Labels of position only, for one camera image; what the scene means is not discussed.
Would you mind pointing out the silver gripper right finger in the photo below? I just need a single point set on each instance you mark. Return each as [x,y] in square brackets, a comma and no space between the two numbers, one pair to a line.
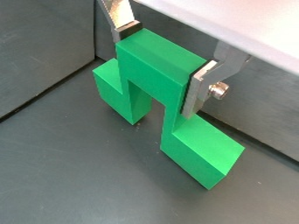
[205,82]

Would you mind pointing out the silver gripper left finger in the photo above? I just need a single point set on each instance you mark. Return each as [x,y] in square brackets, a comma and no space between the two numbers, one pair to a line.
[120,18]

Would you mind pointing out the green arch-shaped block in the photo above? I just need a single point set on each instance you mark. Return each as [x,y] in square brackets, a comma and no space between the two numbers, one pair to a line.
[149,71]

